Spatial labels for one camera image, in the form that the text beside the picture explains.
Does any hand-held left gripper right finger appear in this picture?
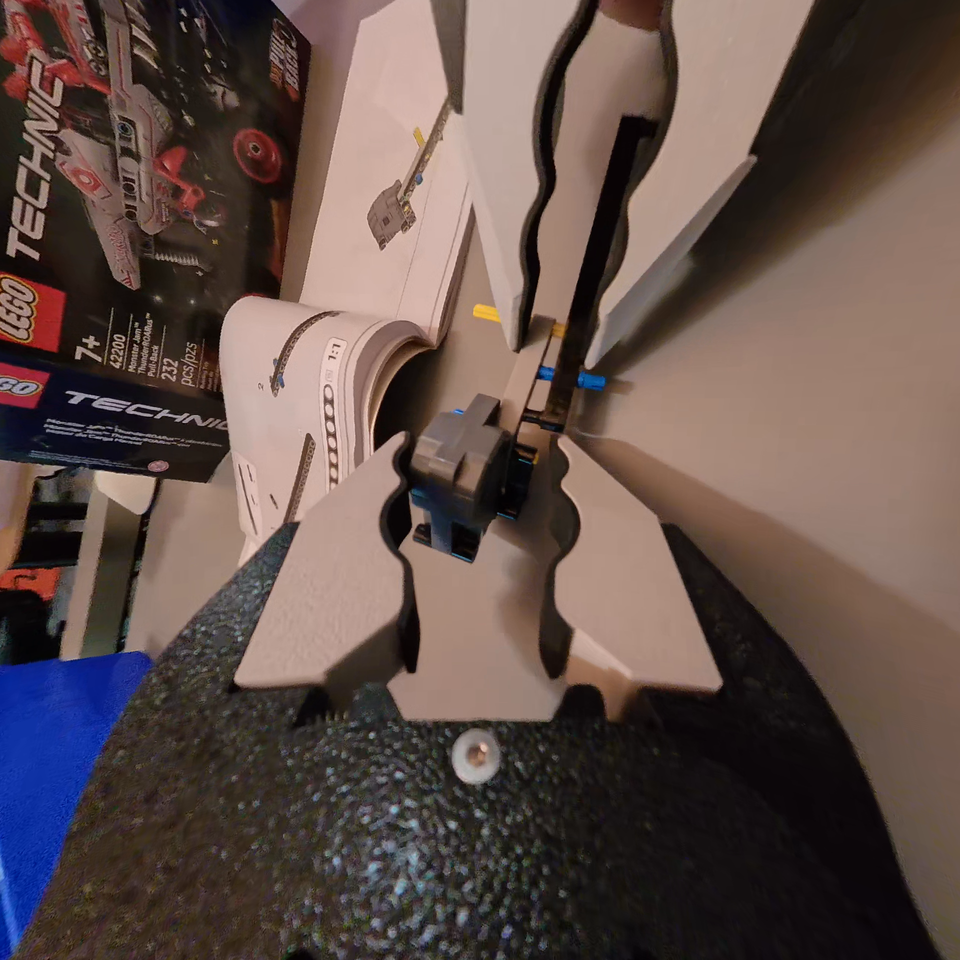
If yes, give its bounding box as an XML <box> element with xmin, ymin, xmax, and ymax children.
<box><xmin>538</xmin><ymin>435</ymin><xmax>725</xmax><ymax>724</ymax></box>

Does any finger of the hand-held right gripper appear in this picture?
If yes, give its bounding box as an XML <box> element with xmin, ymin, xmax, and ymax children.
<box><xmin>583</xmin><ymin>0</ymin><xmax>815</xmax><ymax>370</ymax></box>
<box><xmin>431</xmin><ymin>0</ymin><xmax>601</xmax><ymax>355</ymax></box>

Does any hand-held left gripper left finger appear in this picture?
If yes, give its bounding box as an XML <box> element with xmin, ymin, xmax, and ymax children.
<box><xmin>234</xmin><ymin>431</ymin><xmax>421</xmax><ymax>712</ymax></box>

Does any long black toy brick beam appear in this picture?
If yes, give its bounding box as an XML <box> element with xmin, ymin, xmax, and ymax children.
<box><xmin>534</xmin><ymin>116</ymin><xmax>655</xmax><ymax>435</ymax></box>

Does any grey toy brick motor assembly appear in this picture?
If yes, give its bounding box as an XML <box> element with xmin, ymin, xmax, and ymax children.
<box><xmin>408</xmin><ymin>302</ymin><xmax>569</xmax><ymax>562</ymax></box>

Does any white instruction booklet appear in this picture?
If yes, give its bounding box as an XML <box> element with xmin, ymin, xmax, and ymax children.
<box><xmin>219</xmin><ymin>0</ymin><xmax>481</xmax><ymax>567</ymax></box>

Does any blue plastic bin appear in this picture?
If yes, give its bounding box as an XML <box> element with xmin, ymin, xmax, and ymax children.
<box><xmin>0</xmin><ymin>651</ymin><xmax>155</xmax><ymax>960</ymax></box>

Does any black toy truck set box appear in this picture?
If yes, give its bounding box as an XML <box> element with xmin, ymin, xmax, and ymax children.
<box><xmin>0</xmin><ymin>0</ymin><xmax>312</xmax><ymax>483</ymax></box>

